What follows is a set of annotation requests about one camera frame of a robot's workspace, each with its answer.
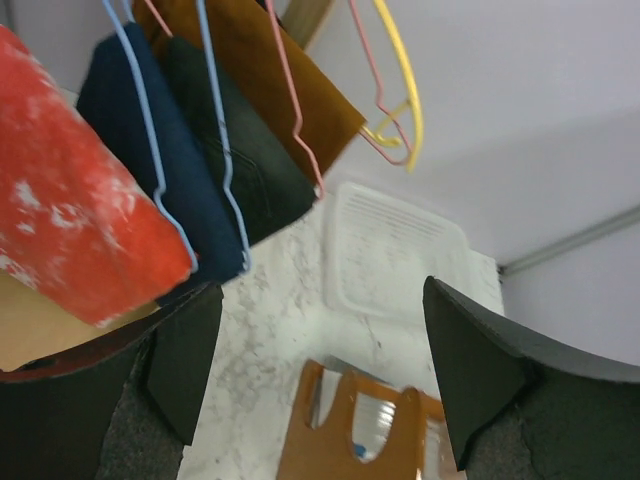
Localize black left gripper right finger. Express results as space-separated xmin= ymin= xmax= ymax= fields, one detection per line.
xmin=423 ymin=277 xmax=639 ymax=479

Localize yellow plastic hanger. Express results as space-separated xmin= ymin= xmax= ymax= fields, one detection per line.
xmin=349 ymin=0 xmax=424 ymax=173

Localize light blue wire hanger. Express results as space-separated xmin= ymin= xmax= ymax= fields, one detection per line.
xmin=101 ymin=0 xmax=199 ymax=273

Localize black trousers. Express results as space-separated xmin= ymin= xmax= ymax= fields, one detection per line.
xmin=161 ymin=36 xmax=315 ymax=245

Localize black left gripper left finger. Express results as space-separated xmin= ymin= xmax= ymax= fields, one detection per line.
xmin=1 ymin=284 xmax=223 ymax=479

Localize red white trousers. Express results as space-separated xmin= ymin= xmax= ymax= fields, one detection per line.
xmin=1 ymin=29 xmax=191 ymax=327

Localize brown trousers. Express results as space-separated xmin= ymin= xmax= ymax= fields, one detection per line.
xmin=132 ymin=1 xmax=365 ymax=187

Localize navy blue trousers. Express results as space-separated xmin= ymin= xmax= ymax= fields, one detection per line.
xmin=77 ymin=23 xmax=243 ymax=305

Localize orange wooden rack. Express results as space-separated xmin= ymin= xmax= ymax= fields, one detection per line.
xmin=276 ymin=359 xmax=445 ymax=479

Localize pink wire hanger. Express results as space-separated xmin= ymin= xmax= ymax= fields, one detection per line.
xmin=133 ymin=1 xmax=414 ymax=187

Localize white plastic basket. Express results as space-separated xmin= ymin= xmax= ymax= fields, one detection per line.
xmin=325 ymin=182 xmax=473 ymax=325

